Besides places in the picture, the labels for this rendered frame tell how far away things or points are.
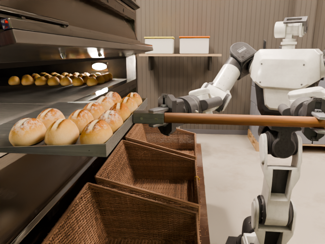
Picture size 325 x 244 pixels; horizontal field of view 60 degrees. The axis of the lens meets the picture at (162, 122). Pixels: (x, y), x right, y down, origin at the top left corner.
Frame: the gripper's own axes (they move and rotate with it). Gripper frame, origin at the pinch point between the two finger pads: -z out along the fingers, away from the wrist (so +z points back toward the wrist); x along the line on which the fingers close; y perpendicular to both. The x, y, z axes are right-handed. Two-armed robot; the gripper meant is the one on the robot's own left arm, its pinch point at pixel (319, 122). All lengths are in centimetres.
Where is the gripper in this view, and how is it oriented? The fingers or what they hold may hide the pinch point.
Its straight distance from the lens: 88.1
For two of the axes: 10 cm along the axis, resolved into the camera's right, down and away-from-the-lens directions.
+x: -0.1, 9.7, 2.5
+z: 2.3, -2.4, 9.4
